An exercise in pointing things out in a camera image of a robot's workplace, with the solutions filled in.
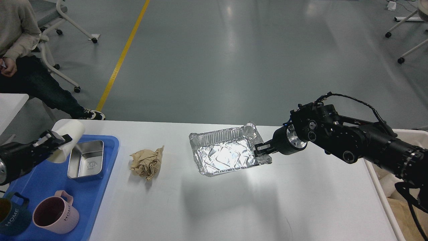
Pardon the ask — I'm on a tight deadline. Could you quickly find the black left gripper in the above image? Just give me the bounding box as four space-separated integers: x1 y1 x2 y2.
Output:
0 130 73 185

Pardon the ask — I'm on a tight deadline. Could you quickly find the aluminium foil tray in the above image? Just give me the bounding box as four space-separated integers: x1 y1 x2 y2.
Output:
189 122 272 177

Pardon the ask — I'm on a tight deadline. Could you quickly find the dark blue mug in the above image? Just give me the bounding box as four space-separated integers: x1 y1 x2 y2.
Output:
0 192 32 236

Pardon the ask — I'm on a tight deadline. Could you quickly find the stainless steel rectangular box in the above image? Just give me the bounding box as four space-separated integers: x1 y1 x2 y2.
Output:
67 140 104 182

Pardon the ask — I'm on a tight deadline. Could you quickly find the white side table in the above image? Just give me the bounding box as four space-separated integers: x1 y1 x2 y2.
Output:
0 93 29 134

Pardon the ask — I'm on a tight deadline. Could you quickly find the beige plastic bin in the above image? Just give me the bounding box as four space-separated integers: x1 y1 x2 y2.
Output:
365 129 428 241

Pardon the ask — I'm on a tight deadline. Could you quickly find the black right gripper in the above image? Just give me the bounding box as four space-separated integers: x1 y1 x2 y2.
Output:
254 124 307 157

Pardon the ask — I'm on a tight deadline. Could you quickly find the brown paper in bin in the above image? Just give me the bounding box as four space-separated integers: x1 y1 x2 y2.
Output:
387 198 428 241

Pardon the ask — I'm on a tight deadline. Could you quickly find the brown paper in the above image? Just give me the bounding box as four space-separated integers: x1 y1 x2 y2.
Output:
387 198 428 241
130 146 164 181

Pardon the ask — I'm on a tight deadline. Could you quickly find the grey office chair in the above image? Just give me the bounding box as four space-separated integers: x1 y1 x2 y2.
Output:
30 0 100 93

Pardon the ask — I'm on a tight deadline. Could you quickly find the pink ribbed mug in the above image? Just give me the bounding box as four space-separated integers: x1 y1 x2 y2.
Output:
32 190 80 234

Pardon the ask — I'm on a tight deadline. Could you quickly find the white cup in bin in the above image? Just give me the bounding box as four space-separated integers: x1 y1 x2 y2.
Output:
379 174 400 197

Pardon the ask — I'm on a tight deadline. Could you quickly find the white paper cup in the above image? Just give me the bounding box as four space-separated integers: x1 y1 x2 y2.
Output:
47 119 85 163

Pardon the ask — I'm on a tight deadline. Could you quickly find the person in dark jeans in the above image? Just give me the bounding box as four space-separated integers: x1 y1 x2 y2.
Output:
0 0 105 120

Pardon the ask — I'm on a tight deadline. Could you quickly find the white chair base right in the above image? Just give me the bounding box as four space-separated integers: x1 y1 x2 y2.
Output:
385 0 428 64

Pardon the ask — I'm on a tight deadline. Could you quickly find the blue plastic tray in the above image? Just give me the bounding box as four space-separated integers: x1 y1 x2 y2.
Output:
1 135 120 241

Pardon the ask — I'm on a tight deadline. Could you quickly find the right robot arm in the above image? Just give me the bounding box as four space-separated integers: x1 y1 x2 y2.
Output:
254 92 428 240

